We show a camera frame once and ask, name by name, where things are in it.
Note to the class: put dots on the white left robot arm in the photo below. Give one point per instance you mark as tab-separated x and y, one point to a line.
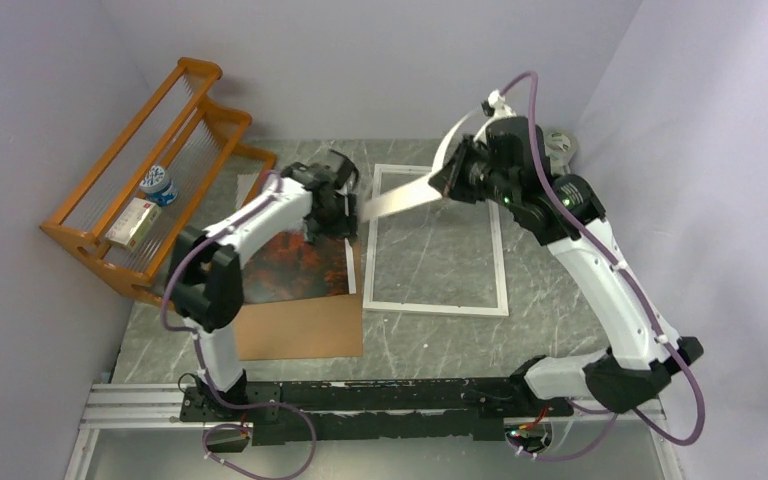
205	282

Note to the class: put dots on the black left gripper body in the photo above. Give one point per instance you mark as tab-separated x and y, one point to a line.
337	219

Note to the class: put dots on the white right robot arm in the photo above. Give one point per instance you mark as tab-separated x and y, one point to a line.
565	215

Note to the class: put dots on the white picture frame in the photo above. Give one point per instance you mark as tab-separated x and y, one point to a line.
502	310

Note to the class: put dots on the brown frame backing board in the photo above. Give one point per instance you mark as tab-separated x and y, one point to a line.
319	328

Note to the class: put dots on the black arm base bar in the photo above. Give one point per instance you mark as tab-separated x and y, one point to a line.
483	409

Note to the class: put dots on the white red small box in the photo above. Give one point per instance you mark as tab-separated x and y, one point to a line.
133	224

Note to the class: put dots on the orange wooden rack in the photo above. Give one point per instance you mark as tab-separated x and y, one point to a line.
191	136

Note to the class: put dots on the blue white round tin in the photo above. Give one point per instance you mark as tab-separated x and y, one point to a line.
158	187

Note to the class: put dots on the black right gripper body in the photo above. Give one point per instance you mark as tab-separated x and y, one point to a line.
487	182

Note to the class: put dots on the white paper mat sheet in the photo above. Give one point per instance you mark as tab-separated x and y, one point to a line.
417	172

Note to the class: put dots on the aluminium rail frame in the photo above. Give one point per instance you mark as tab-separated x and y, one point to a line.
563	213

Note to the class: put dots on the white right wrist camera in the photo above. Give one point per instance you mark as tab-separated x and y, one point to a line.
496	106

